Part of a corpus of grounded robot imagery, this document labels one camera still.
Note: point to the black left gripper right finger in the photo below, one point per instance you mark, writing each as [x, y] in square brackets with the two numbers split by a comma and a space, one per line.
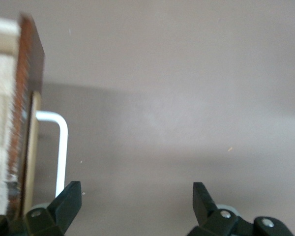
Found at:
[206, 211]

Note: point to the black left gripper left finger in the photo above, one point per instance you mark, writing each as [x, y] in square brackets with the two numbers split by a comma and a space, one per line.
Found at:
[61, 209]

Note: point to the wooden drawer with brown front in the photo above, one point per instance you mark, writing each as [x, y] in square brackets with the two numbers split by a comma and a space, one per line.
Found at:
[22, 110]

